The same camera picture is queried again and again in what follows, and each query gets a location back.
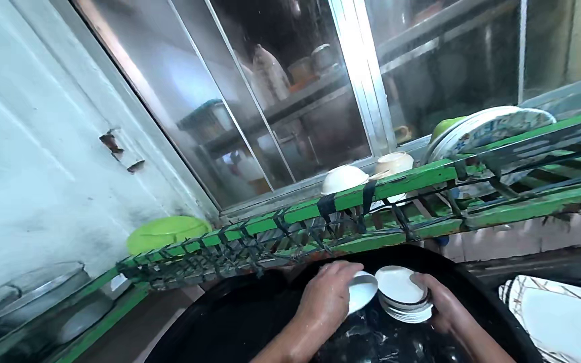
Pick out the person's left hand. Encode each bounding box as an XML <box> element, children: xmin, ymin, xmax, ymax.
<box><xmin>296</xmin><ymin>260</ymin><xmax>365</xmax><ymax>341</ymax></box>

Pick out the person's right hand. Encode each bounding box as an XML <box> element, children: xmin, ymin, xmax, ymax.
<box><xmin>410</xmin><ymin>272</ymin><xmax>474</xmax><ymax>335</ymax></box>

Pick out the stack of small white dishes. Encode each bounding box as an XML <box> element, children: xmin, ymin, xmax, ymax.
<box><xmin>375</xmin><ymin>266</ymin><xmax>433</xmax><ymax>324</ymax></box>

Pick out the small white bowl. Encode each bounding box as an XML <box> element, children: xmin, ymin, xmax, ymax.
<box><xmin>347</xmin><ymin>271</ymin><xmax>379</xmax><ymax>316</ymax></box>

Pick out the person's right forearm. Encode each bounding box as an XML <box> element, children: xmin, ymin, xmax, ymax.
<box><xmin>451</xmin><ymin>318</ymin><xmax>516</xmax><ymax>363</ymax></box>

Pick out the white dish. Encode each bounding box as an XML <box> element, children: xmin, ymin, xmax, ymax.
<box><xmin>370</xmin><ymin>193</ymin><xmax>408</xmax><ymax>213</ymax></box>

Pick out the round white bowl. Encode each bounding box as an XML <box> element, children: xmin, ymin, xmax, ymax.
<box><xmin>321</xmin><ymin>165</ymin><xmax>370</xmax><ymax>196</ymax></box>

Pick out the green rack with black ties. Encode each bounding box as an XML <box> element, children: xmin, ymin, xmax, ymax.
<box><xmin>0</xmin><ymin>103</ymin><xmax>581</xmax><ymax>363</ymax></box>

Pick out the large black tub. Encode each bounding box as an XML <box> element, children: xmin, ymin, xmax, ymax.
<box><xmin>144</xmin><ymin>244</ymin><xmax>545</xmax><ymax>363</ymax></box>

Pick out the beige bowl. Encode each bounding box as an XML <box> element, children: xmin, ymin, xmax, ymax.
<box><xmin>374</xmin><ymin>151</ymin><xmax>415</xmax><ymax>179</ymax></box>

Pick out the large white plate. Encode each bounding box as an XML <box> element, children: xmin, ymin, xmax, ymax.
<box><xmin>424</xmin><ymin>106</ymin><xmax>522</xmax><ymax>165</ymax></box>

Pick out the light green bowl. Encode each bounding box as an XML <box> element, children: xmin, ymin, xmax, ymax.
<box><xmin>430</xmin><ymin>116</ymin><xmax>469</xmax><ymax>144</ymax></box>

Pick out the white plate with floral pattern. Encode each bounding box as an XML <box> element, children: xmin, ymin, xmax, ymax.
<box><xmin>451</xmin><ymin>107</ymin><xmax>557</xmax><ymax>156</ymax></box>

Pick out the kitchen shelf behind glass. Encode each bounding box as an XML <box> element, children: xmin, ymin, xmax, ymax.
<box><xmin>177</xmin><ymin>0</ymin><xmax>520</xmax><ymax>196</ymax></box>

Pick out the lime green plastic basin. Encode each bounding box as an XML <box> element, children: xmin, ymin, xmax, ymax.
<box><xmin>126</xmin><ymin>216</ymin><xmax>212</xmax><ymax>256</ymax></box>

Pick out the whitish translucent bowl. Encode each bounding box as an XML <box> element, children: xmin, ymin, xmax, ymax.
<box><xmin>57</xmin><ymin>290</ymin><xmax>115</xmax><ymax>345</ymax></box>

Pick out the large metal pot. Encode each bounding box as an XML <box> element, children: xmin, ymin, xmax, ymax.
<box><xmin>0</xmin><ymin>261</ymin><xmax>91</xmax><ymax>331</ymax></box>

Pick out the sliding window with metal frame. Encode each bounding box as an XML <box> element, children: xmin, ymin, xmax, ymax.
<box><xmin>69</xmin><ymin>0</ymin><xmax>581</xmax><ymax>223</ymax></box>

